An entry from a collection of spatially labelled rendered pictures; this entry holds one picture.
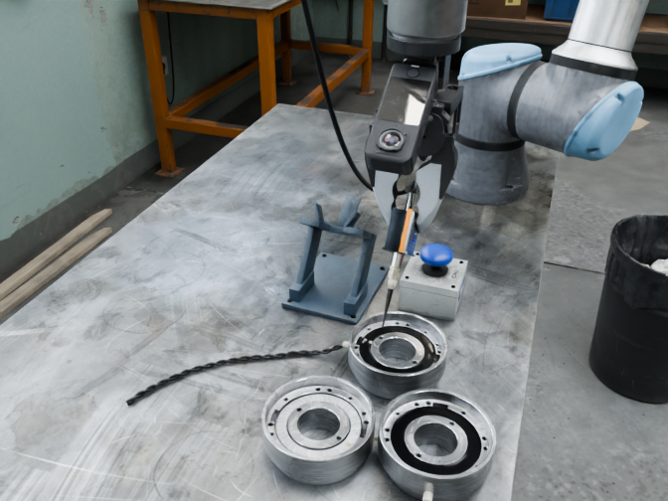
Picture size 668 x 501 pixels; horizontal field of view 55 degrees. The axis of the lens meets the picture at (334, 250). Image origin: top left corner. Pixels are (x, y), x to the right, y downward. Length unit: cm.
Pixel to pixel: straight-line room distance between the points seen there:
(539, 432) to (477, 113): 102
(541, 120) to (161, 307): 57
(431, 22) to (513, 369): 38
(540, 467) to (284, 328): 108
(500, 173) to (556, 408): 98
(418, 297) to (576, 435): 111
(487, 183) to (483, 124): 9
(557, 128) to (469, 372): 39
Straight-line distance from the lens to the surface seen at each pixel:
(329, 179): 111
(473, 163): 105
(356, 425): 62
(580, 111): 94
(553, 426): 184
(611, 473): 179
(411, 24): 63
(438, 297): 78
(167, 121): 295
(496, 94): 100
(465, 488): 59
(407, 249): 70
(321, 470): 59
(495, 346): 77
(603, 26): 96
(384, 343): 71
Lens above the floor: 129
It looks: 32 degrees down
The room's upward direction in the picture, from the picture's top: 1 degrees clockwise
